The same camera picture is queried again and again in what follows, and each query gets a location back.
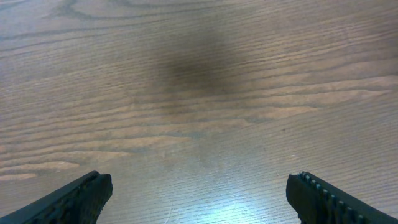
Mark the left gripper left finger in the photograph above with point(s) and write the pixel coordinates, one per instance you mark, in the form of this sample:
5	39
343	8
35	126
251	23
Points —
80	201

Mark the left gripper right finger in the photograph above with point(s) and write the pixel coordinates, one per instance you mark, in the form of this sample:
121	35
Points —
318	202

